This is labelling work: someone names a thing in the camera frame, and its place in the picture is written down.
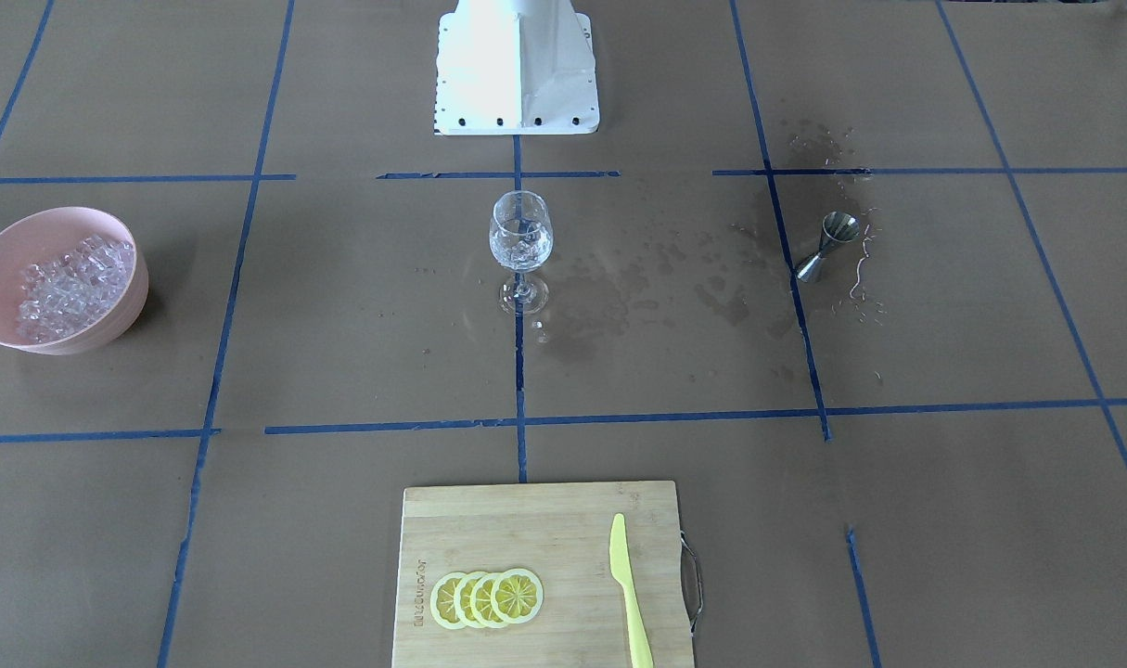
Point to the clear ice cube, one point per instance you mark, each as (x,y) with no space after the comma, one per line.
(528,252)

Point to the bamboo cutting board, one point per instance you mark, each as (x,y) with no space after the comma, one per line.
(559,531)

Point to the yellow plastic knife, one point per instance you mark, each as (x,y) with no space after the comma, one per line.
(620,567)

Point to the pink bowl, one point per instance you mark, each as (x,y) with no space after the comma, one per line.
(38,238)

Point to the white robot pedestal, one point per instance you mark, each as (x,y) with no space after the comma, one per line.
(515,68)

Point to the steel cocktail jigger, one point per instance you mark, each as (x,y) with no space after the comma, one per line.
(836,230)

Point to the lemon slice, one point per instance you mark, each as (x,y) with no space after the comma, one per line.
(443,606)
(517,596)
(463,599)
(480,603)

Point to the clear wine glass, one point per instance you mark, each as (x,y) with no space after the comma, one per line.
(515,213)

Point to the pile of clear ice cubes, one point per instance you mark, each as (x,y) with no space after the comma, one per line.
(73,290)

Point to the lemon slice nearest front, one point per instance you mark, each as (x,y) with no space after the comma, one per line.
(443,606)

